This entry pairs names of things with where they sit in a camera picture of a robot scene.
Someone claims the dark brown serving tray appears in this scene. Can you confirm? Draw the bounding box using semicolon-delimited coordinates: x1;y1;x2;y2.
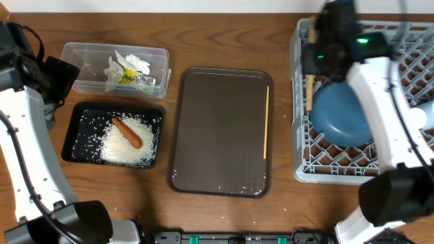
167;67;273;199

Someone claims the white rice pile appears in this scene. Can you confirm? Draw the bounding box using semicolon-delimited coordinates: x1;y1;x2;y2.
65;110;162;168

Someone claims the grey dishwasher rack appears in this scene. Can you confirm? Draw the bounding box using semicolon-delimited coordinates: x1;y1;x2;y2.
290;18;433;185

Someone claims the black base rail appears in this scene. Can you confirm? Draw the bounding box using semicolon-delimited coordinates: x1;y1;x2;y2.
151;232;335;244

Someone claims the white napkin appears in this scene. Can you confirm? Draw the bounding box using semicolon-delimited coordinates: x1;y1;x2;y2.
103;51;151;92

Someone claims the dark blue plate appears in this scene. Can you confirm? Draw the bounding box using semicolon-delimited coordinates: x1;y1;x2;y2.
310;83;372;147

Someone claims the wooden chopstick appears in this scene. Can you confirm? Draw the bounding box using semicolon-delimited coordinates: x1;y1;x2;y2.
263;86;270;159
307;23;315;111

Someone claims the foil wrapper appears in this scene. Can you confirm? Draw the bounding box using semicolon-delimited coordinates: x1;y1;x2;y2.
120;68;157;94

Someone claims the orange carrot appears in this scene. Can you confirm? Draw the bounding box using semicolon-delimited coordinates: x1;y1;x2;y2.
113;118;143;149

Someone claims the black tray bin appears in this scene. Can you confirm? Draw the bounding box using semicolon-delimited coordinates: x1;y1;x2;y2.
62;102;163;162

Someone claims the clear plastic bin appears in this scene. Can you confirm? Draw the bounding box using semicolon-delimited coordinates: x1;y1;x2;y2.
60;42;171;99

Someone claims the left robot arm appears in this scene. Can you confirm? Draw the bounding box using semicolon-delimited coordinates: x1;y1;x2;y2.
1;21;140;243

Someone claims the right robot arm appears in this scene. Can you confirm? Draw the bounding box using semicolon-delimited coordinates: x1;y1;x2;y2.
302;1;433;243

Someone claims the light blue cup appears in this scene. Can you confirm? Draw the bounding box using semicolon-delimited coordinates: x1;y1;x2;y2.
417;101;434;130

